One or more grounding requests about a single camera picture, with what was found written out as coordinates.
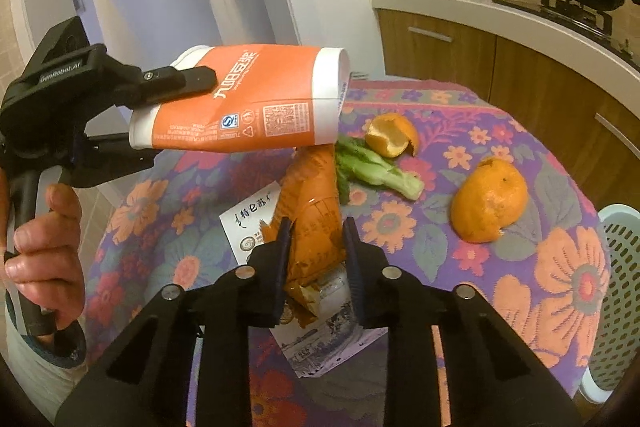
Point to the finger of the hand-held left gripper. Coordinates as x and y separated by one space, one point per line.
185 79
110 162

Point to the small open orange peel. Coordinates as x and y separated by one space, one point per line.
385 137

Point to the light blue perforated plastic basket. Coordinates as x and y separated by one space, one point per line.
617 287

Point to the black glass gas stove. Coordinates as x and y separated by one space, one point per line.
575 14

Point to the green leafy vegetable stalk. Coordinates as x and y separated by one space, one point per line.
385 174

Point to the large domed orange peel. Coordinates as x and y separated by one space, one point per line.
487 202

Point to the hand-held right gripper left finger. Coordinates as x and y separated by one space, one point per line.
284 257

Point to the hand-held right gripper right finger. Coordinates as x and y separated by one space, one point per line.
351 267

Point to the floral purple table cloth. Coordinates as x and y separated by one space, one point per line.
500 287

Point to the orange packet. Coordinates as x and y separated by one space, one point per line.
315 207

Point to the orange white-rim paper cup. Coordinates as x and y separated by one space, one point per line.
260 97

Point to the white blue-print carton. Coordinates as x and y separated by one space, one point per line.
245 227

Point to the person's left hand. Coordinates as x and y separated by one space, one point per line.
50 257

